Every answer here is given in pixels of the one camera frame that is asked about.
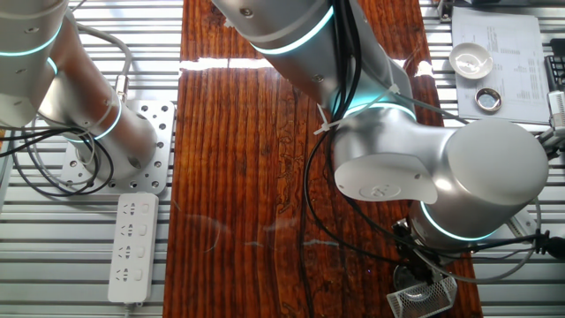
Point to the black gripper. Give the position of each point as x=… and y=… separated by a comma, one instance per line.
x=412, y=245

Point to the small round steel plate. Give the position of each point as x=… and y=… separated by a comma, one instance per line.
x=399, y=278

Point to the white mesh basket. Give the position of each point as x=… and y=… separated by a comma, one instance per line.
x=424, y=298

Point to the small silver mounted device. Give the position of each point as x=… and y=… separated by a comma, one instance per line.
x=552, y=141

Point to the small round metal tin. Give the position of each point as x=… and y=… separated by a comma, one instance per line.
x=488, y=100

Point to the brown wooden board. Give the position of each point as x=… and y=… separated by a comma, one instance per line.
x=229, y=176

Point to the small white ceramic dish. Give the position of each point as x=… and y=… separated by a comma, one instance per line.
x=471, y=61

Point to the printed paper sheet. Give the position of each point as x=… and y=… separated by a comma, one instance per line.
x=521, y=66

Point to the black keyboard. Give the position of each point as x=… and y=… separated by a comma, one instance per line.
x=556, y=66

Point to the white power strip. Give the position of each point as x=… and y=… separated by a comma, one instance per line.
x=132, y=247

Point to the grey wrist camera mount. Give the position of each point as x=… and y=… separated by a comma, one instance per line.
x=523, y=223

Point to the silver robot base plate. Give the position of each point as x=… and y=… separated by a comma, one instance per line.
x=161, y=132

